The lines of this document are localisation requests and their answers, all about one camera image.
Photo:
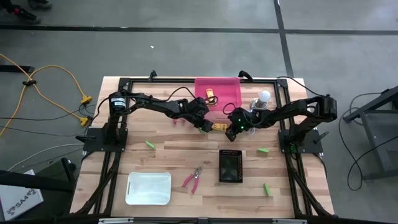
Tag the black perforated plastic basket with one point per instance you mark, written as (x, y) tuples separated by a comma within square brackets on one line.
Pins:
[(230, 166)]

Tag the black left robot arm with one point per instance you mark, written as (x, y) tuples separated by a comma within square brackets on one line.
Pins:
[(155, 105)]

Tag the left arm's gripper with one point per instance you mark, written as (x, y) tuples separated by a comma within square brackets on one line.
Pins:
[(197, 110)]

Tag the black stand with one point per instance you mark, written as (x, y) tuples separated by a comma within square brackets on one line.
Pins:
[(31, 183)]

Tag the black side table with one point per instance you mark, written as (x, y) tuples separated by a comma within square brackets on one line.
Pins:
[(376, 149)]

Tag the black aluminium table frame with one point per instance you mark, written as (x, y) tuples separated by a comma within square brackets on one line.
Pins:
[(171, 80)]

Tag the black floor bar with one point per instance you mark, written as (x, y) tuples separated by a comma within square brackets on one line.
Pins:
[(15, 69)]

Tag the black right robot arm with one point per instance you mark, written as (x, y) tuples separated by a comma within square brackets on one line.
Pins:
[(295, 109)]

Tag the white plastic bin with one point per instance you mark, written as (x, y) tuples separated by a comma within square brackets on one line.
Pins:
[(149, 188)]

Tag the black frame clamp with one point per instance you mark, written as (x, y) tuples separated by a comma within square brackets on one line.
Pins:
[(152, 75), (245, 74)]

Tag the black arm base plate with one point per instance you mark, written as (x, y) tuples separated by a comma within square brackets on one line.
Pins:
[(93, 144), (311, 146)]

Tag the white light bulb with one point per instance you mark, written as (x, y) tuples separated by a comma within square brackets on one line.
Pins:
[(265, 96)]

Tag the white printed box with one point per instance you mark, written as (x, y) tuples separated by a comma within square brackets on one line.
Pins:
[(21, 199)]

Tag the pink translucent plastic bin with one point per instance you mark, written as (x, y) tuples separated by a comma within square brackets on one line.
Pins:
[(227, 87)]

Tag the right arm's gripper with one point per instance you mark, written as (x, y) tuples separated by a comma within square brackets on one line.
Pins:
[(241, 119)]

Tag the silver bracket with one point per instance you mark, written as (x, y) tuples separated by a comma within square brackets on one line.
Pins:
[(115, 221), (289, 221)]

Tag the person's foot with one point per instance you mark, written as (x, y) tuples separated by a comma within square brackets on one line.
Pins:
[(21, 14)]

